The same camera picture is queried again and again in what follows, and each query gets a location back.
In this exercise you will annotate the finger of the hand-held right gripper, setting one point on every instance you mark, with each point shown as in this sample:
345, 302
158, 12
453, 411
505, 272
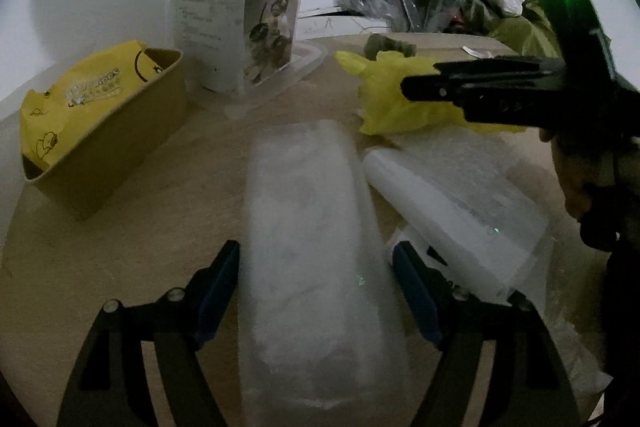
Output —
490, 67
450, 92

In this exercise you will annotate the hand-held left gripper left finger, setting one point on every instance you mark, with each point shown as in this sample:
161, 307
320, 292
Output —
220, 292

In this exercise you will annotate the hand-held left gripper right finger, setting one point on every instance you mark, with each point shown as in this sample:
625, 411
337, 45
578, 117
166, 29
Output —
415, 292

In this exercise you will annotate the yellow plastic bag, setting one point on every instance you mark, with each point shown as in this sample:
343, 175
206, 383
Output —
390, 97

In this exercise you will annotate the white foam sheet roll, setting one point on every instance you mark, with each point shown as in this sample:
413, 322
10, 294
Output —
440, 212

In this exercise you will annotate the clear bubble wrap roll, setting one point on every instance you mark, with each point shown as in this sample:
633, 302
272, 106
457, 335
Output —
310, 257

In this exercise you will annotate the person's right hand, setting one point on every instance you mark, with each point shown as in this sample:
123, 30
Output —
572, 177

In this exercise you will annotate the small white paper scrap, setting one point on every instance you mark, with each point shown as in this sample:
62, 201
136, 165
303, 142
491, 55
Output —
480, 52

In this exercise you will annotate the olive green cloth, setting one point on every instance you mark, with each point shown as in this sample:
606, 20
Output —
525, 32

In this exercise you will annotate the small green figurine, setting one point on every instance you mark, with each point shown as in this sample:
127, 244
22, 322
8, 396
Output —
387, 44

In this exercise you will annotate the clear plastic lid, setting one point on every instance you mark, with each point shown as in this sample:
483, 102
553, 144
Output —
305, 62

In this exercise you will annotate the yellow wipes packet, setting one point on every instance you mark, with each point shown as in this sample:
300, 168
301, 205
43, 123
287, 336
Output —
75, 107

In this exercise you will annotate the white carton box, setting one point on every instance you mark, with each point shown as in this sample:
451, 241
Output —
225, 22

